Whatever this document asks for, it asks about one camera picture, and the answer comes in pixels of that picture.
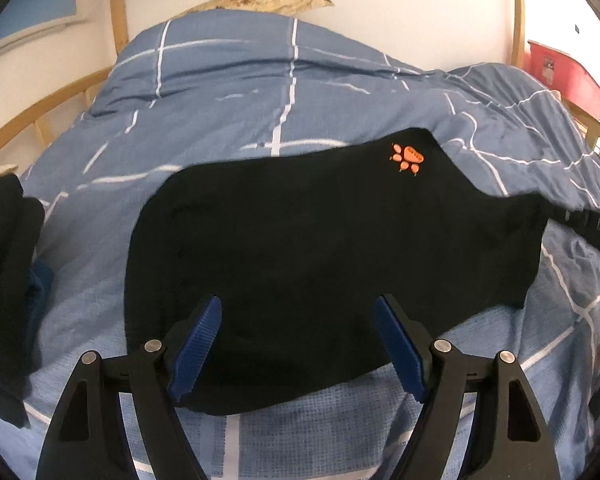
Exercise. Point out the red storage bin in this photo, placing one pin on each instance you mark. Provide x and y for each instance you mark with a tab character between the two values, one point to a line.
575	75

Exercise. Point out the blue window blind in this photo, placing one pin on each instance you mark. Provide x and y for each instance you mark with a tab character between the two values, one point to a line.
35	10

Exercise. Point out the wooden bunk bed frame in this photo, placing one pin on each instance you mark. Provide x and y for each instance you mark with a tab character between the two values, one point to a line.
117	10

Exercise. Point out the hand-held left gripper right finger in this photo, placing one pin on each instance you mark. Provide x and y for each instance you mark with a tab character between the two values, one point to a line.
402	345

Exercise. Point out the black pants with paw print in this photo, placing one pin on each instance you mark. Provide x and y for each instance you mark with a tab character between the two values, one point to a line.
305	240

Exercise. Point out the dark folded garment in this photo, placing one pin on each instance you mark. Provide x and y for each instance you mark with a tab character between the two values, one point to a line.
10	270

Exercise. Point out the blue checked duvet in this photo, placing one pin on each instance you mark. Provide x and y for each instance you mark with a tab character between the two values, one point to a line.
230	100

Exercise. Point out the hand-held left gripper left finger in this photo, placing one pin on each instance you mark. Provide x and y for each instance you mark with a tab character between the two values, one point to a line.
200	345

